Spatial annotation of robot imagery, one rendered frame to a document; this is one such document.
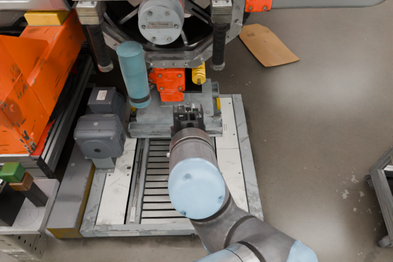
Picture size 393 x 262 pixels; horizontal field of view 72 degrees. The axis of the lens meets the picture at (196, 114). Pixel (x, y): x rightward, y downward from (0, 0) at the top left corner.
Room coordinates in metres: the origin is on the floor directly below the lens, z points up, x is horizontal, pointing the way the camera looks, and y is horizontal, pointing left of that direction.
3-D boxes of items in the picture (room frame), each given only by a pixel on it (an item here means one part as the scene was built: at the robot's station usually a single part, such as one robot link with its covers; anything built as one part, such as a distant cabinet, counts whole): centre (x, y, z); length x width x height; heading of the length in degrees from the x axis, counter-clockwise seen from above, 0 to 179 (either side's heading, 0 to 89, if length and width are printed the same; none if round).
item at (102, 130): (0.86, 0.42, 0.26); 0.42 x 0.18 x 0.35; 1
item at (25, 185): (0.36, 0.48, 0.59); 0.04 x 0.04 x 0.04; 1
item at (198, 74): (1.00, -0.01, 0.51); 0.29 x 0.06 x 0.06; 1
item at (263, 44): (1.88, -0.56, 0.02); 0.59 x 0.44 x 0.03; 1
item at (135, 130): (1.07, 0.11, 0.13); 0.50 x 0.36 x 0.10; 91
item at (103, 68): (0.66, 0.28, 0.83); 0.04 x 0.04 x 0.16
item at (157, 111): (1.07, 0.11, 0.32); 0.40 x 0.30 x 0.28; 91
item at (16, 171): (0.36, 0.48, 0.64); 0.04 x 0.04 x 0.04; 1
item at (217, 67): (0.67, -0.06, 0.83); 0.04 x 0.04 x 0.16
